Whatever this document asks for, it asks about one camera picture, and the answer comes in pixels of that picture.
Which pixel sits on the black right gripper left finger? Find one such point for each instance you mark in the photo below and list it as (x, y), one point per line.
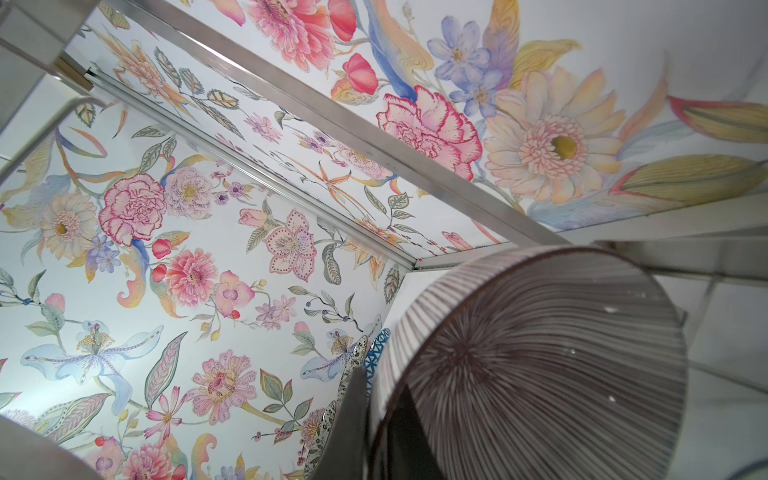
(345, 452)

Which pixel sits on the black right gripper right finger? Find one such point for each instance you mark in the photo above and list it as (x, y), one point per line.
(404, 452)

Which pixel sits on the two-tier steel dish rack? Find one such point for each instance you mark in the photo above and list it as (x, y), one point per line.
(188, 266)

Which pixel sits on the dark floral bowl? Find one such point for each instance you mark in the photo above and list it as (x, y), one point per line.
(330, 414)

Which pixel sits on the blue pattern bowl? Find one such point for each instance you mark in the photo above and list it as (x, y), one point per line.
(373, 356)

